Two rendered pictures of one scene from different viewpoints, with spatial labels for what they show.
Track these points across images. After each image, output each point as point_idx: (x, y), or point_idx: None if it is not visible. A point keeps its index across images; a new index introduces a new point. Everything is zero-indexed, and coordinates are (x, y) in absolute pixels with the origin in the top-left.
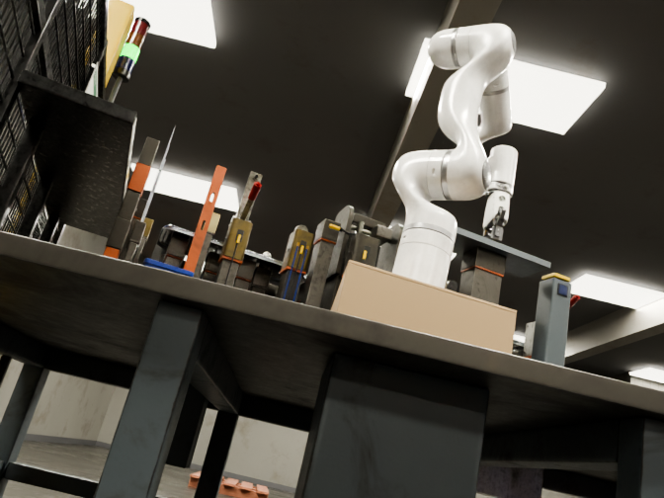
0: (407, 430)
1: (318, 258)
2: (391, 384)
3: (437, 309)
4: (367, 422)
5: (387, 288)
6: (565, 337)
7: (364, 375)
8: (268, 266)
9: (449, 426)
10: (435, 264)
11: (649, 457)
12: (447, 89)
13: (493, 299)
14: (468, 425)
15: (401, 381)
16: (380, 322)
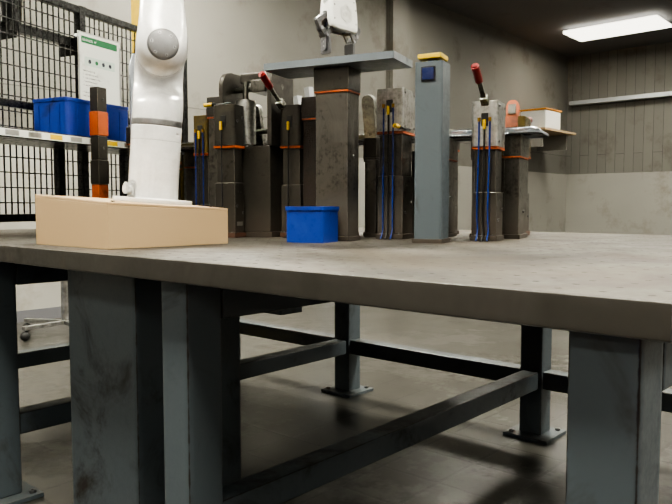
0: (101, 309)
1: (210, 137)
2: (91, 277)
3: (72, 217)
4: (84, 307)
5: (51, 209)
6: (438, 131)
7: (79, 273)
8: None
9: (118, 302)
10: (139, 155)
11: (164, 314)
12: None
13: (341, 121)
14: (127, 299)
15: (94, 273)
16: (52, 237)
